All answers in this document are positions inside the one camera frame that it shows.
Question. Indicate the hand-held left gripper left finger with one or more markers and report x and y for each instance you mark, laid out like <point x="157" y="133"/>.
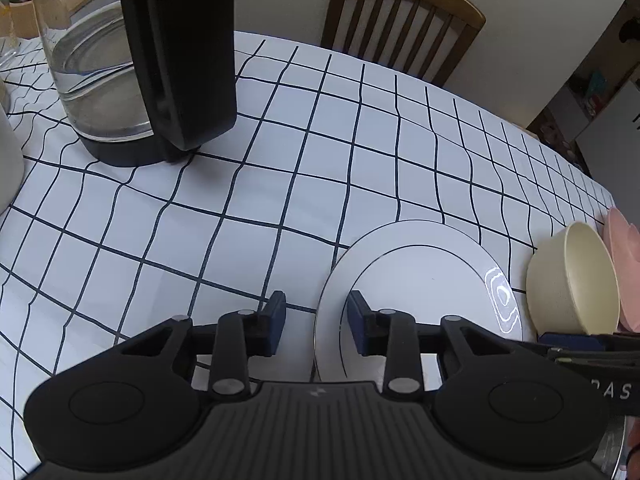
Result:
<point x="273" y="325"/>

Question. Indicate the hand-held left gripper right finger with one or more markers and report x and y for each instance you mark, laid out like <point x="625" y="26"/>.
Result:
<point x="356" y="322"/>

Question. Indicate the pink bowl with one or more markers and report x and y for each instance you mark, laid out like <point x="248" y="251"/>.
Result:
<point x="627" y="255"/>

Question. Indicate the dark cluttered shelf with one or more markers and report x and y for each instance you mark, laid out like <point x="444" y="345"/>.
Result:
<point x="592" y="90"/>

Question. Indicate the white black grid tablecloth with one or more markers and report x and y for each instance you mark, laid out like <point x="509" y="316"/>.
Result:
<point x="200" y="210"/>

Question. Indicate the cream bowl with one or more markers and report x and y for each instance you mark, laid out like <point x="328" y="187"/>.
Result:
<point x="565" y="285"/>

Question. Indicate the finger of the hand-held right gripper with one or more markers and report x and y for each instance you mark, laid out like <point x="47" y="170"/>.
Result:
<point x="575" y="339"/>

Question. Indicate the white container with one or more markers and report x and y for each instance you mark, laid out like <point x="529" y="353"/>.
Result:
<point x="7" y="160"/>

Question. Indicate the white cabinet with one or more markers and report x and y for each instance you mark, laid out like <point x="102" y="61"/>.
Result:
<point x="617" y="130"/>

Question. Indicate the potted plant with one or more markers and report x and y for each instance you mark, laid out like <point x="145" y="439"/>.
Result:
<point x="20" y="17"/>

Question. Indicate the metal bowl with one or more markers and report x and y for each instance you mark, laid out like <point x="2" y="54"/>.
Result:
<point x="612" y="445"/>

